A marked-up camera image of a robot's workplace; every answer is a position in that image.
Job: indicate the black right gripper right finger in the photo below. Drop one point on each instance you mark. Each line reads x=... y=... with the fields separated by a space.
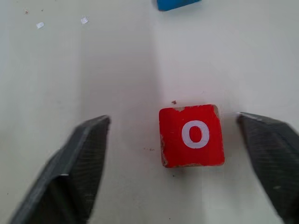
x=273 y=158

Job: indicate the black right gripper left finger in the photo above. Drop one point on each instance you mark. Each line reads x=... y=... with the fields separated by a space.
x=70 y=172

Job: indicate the red letter O block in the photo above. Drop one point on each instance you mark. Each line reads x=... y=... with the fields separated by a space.
x=191 y=136

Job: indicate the blue letter block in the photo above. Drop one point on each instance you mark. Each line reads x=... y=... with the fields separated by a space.
x=174 y=4

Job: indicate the small white tape scrap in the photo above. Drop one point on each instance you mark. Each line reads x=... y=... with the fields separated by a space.
x=40 y=25
x=84 y=20

